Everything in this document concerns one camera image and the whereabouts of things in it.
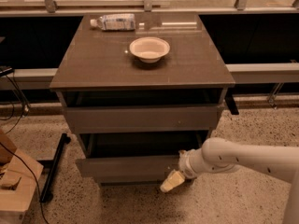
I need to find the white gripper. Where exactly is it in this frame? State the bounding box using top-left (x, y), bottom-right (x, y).
top-left (160, 148), bottom-right (203, 193)

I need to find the grey drawer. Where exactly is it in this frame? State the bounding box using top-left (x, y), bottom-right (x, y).
top-left (93, 177), bottom-right (164, 186)
top-left (64, 105), bottom-right (224, 134)
top-left (76, 131), bottom-right (208, 181)

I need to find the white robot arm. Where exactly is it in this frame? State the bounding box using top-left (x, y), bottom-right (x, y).
top-left (160, 137), bottom-right (299, 224)

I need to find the grey bottom drawer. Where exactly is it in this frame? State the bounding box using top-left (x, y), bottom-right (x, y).
top-left (93, 177), bottom-right (164, 186)

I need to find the grey top drawer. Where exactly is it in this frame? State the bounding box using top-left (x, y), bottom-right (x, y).
top-left (64, 105), bottom-right (224, 134)

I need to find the grey drawer cabinet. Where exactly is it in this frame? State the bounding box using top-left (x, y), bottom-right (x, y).
top-left (49, 12), bottom-right (236, 188)

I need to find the white bowl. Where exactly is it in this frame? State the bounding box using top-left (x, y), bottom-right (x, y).
top-left (129, 37), bottom-right (170, 63)

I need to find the black metal floor stand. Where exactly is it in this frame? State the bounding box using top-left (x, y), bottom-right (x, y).
top-left (39, 133), bottom-right (71, 203)

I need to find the clear plastic water bottle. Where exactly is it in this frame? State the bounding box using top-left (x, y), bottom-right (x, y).
top-left (90, 13), bottom-right (135, 31)

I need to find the cardboard box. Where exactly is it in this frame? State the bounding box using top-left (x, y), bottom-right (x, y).
top-left (0, 131), bottom-right (43, 224)

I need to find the metal window railing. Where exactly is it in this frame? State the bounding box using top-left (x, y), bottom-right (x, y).
top-left (0, 0), bottom-right (299, 17)

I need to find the black bracket behind cabinet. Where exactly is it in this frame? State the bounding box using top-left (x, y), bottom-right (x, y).
top-left (225, 89), bottom-right (239, 115)

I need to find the metal floor bracket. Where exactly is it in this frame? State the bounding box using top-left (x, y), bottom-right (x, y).
top-left (267, 83), bottom-right (283, 109)

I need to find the black cable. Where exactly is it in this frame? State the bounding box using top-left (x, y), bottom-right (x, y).
top-left (0, 68), bottom-right (50, 224)

